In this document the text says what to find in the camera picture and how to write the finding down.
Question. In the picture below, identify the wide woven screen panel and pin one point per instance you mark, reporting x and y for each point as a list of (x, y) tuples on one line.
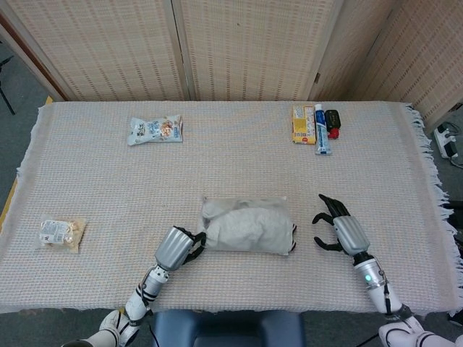
[(108, 47)]

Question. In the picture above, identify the narrow woven screen panel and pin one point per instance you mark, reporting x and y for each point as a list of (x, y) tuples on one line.
[(347, 54)]

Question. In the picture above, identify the blue white snack packet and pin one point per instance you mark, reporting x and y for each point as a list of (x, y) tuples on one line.
[(155, 129)]

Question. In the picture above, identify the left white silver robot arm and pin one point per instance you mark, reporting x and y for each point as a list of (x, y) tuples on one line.
[(144, 292)]

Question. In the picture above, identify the small red object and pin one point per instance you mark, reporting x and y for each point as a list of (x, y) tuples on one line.
[(334, 133)]

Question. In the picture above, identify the white clothes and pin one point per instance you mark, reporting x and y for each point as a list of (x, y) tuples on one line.
[(249, 226)]

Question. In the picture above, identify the woven fringed tablecloth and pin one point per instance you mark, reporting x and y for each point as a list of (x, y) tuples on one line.
[(231, 170)]

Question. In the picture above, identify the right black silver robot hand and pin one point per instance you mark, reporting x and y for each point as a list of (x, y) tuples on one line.
[(349, 235)]

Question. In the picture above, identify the black chair leg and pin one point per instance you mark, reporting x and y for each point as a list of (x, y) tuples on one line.
[(6, 94)]

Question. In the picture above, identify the white power strip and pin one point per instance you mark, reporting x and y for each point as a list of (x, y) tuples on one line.
[(446, 142)]

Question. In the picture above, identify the transparent plastic bag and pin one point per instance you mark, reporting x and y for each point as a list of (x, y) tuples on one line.
[(220, 244)]

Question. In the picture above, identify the yellow biscuit pack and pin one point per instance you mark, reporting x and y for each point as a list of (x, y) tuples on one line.
[(303, 126)]

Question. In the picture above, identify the woven screen panel with dot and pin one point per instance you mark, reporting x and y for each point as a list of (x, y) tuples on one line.
[(253, 47)]

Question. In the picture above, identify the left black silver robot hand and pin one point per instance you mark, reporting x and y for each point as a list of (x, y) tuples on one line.
[(173, 249)]

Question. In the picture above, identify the small black case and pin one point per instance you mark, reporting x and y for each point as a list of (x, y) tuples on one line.
[(332, 118)]

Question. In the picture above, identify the angled woven screen panel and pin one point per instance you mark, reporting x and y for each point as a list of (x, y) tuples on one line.
[(427, 54)]

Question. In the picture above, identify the clear snack packet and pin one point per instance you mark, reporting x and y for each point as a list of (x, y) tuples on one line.
[(61, 234)]

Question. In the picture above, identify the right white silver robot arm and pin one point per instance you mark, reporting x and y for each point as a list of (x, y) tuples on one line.
[(383, 296)]

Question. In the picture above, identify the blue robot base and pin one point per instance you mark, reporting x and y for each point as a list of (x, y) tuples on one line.
[(228, 329)]

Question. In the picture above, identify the blue white toothpaste tube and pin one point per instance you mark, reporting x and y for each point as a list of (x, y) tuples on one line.
[(322, 133)]

